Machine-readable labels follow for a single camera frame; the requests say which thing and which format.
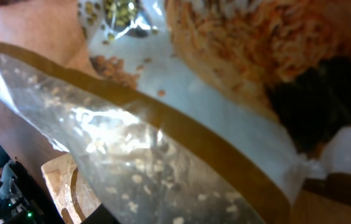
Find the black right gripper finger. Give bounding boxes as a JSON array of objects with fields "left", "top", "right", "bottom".
[{"left": 82, "top": 204, "right": 120, "bottom": 224}]

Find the beige clear pouch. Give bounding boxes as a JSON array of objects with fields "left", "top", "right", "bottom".
[{"left": 0, "top": 0, "right": 351, "bottom": 224}]

